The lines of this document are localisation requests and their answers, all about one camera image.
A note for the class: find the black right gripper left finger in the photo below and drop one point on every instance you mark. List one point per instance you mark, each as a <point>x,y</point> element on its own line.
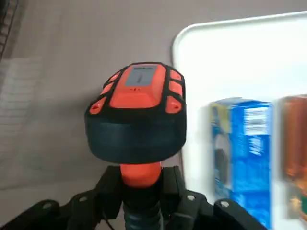
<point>79,206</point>

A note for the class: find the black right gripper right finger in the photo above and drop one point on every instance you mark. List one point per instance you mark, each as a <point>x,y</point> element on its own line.
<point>192,208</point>

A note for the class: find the orange and black barcode scanner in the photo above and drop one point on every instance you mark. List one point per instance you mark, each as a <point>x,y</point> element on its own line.
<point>134,119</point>

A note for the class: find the blue Oreo cookie box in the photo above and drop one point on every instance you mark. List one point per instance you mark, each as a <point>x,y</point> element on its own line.
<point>244,148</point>

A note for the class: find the cream plastic tray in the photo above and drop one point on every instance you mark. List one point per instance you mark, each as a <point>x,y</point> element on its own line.
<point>227,60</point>

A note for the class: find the square amber tea bottle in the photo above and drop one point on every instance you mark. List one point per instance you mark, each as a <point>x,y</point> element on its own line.
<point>295,143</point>

